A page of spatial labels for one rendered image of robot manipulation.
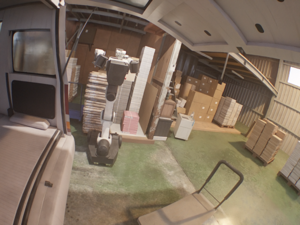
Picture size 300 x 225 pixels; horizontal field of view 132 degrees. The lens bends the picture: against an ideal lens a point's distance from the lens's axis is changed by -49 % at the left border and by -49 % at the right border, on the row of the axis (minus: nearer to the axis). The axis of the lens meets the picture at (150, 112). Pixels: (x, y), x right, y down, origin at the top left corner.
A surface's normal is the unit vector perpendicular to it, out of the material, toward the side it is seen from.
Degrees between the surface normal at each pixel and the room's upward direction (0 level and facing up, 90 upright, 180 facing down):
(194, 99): 90
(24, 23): 95
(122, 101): 90
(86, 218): 0
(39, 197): 0
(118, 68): 106
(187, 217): 0
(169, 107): 90
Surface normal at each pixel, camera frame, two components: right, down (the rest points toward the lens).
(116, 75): 0.15, 0.80
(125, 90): 0.26, 0.38
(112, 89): 0.33, -0.11
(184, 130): -0.05, 0.32
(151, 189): 0.26, -0.91
